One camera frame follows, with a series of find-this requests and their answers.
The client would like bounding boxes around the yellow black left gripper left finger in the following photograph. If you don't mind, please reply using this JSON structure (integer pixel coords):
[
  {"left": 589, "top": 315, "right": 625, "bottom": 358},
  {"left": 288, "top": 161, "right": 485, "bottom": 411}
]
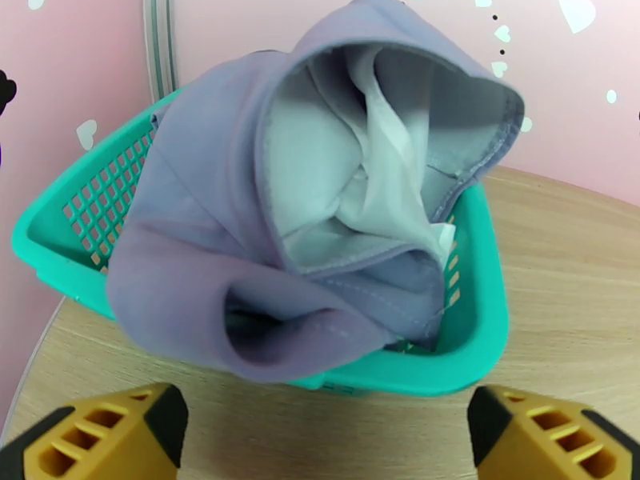
[{"left": 0, "top": 382, "right": 190, "bottom": 480}]

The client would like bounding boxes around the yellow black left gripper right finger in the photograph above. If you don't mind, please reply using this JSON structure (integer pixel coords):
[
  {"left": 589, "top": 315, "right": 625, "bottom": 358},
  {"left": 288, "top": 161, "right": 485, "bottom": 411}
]
[{"left": 467, "top": 385, "right": 640, "bottom": 480}]

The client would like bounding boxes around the lavender purple garment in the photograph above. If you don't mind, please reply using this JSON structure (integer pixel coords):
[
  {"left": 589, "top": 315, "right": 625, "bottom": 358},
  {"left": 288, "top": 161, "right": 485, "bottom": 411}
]
[{"left": 106, "top": 0, "right": 526, "bottom": 385}]

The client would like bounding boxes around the teal plastic mesh basket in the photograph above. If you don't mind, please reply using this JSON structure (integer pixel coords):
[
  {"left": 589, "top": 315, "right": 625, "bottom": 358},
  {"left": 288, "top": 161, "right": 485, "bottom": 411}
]
[{"left": 10, "top": 88, "right": 510, "bottom": 398}]

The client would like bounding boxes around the small upright black bear sticker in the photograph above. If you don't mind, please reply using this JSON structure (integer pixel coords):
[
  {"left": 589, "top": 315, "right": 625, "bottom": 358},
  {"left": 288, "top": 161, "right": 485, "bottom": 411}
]
[{"left": 0, "top": 69, "right": 18, "bottom": 117}]

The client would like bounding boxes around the aluminium corner post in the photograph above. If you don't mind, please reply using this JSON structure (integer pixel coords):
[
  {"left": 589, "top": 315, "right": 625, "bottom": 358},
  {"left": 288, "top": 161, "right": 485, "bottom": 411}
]
[{"left": 142, "top": 0, "right": 180, "bottom": 105}]

